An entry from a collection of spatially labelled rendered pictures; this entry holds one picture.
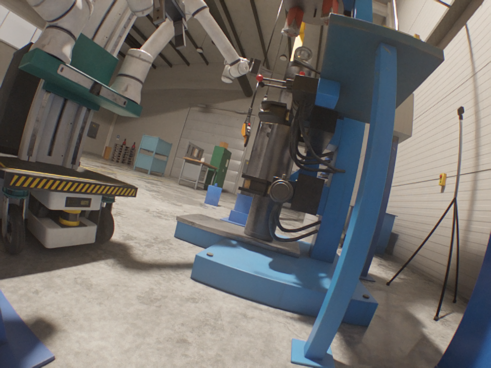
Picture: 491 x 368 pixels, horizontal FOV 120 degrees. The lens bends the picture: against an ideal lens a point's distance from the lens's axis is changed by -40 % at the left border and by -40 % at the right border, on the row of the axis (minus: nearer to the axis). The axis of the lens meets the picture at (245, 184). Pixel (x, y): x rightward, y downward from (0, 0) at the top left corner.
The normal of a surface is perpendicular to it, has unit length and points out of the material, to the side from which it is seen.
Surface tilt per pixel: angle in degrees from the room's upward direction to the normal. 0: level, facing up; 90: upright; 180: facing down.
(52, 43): 68
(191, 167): 90
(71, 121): 90
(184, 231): 90
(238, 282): 90
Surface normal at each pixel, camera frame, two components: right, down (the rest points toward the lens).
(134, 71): 0.61, 0.15
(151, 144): -0.15, -0.06
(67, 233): 0.93, 0.25
